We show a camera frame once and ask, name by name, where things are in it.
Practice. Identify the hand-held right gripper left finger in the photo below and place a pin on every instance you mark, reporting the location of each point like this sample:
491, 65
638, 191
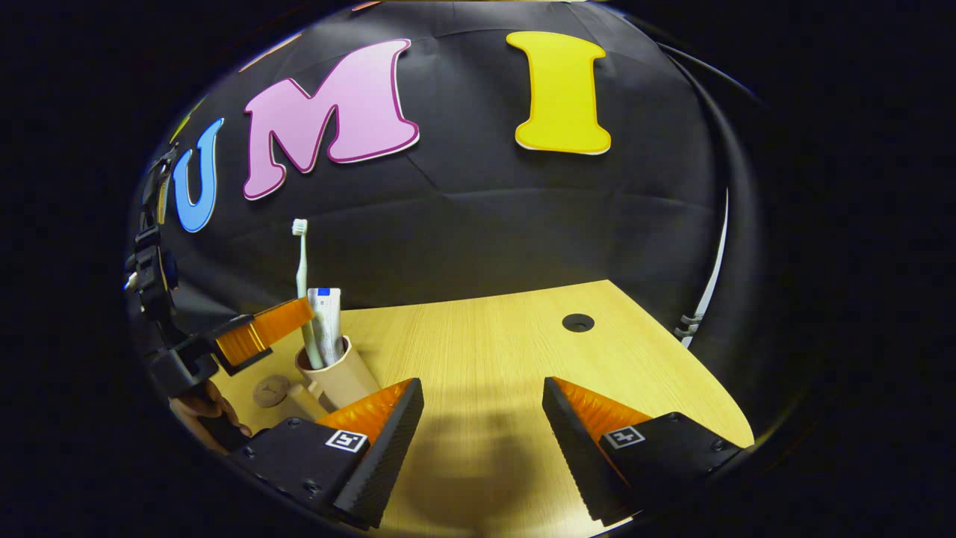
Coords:
388, 448

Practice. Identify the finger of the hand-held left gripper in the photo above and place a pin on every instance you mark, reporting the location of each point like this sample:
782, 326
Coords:
276, 325

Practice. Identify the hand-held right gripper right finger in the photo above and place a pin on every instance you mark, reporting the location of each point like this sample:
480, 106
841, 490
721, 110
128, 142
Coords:
575, 448

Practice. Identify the white toothpaste tube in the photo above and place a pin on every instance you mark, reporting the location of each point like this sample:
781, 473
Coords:
326, 321

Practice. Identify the light green toothbrush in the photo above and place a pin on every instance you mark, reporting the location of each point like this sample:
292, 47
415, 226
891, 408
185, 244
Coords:
302, 269

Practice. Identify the round brown coaster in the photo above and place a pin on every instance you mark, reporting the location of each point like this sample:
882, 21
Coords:
270, 391

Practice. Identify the beige cup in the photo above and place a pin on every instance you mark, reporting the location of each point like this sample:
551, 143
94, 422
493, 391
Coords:
347, 377

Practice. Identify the wooden desktop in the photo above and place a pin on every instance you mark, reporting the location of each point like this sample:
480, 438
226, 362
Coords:
485, 351

